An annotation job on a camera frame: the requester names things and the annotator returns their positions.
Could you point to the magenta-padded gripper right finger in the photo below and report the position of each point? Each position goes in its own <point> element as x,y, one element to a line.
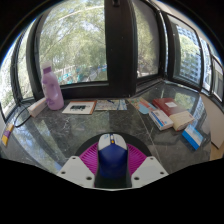
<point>137,158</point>

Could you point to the pale map pamphlet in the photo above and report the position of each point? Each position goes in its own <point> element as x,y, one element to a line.
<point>110,104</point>

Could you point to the purple detergent bottle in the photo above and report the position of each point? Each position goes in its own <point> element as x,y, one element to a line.
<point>53,90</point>

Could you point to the cream book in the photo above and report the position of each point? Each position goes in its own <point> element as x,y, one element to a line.
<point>182,120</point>

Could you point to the colourful pamphlet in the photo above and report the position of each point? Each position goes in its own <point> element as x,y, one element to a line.
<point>141,105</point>

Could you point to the white card with dark print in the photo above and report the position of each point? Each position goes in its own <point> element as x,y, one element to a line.
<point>79,107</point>

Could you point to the blue booklet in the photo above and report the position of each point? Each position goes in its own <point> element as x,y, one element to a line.
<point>192,136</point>

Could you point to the blue and white computer mouse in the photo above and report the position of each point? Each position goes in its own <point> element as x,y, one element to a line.
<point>112,156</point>

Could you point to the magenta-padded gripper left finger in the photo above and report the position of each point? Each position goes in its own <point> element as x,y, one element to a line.
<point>87,158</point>

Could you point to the red book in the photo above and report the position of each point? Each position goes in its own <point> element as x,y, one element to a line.
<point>168,106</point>

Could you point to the round black mouse pad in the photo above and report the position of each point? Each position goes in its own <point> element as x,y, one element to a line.
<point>135,139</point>

